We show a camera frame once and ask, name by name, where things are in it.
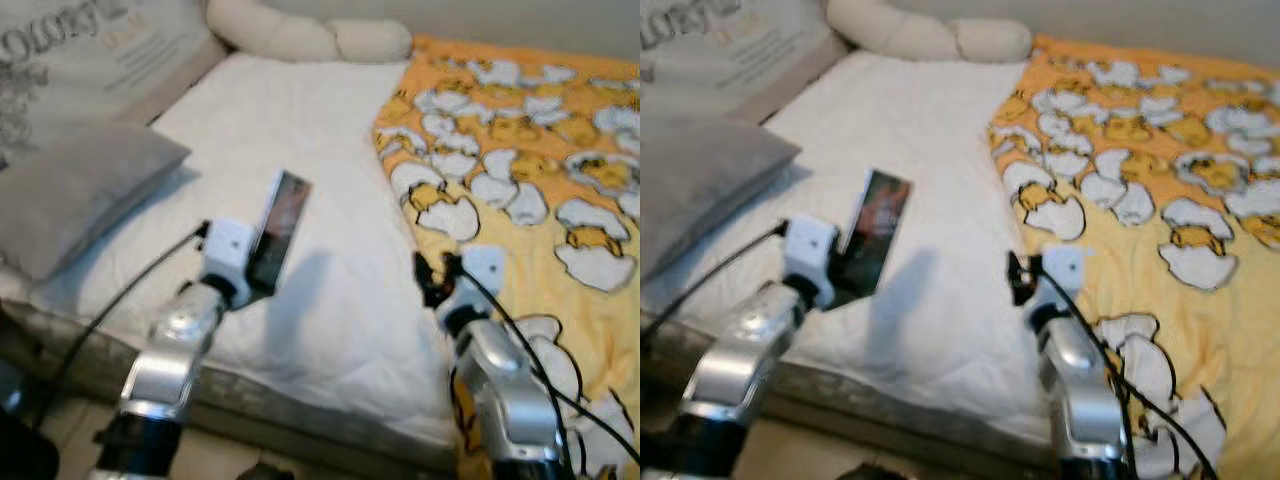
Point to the dark green red book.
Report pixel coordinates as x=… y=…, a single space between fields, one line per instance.
x=880 y=215
x=285 y=215

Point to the orange cartoon print blanket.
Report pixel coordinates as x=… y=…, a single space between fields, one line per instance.
x=1150 y=220
x=540 y=220

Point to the plain grey pillow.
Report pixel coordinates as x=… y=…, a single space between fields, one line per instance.
x=80 y=190
x=700 y=180

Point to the grey mattress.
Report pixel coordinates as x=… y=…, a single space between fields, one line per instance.
x=300 y=420
x=900 y=415

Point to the white quilted mattress pad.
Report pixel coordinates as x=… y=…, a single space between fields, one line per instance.
x=300 y=120
x=900 y=120

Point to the beige knotted cushion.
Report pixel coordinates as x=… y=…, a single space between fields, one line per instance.
x=900 y=40
x=280 y=40

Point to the large grey printed pillow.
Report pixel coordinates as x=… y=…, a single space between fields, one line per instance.
x=740 y=50
x=130 y=60

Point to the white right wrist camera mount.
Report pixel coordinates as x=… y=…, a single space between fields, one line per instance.
x=1068 y=268
x=482 y=268

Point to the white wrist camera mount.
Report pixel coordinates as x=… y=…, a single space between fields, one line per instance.
x=482 y=268
x=1068 y=268
x=228 y=248
x=808 y=248

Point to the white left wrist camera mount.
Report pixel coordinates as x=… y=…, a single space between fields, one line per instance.
x=228 y=248
x=808 y=248

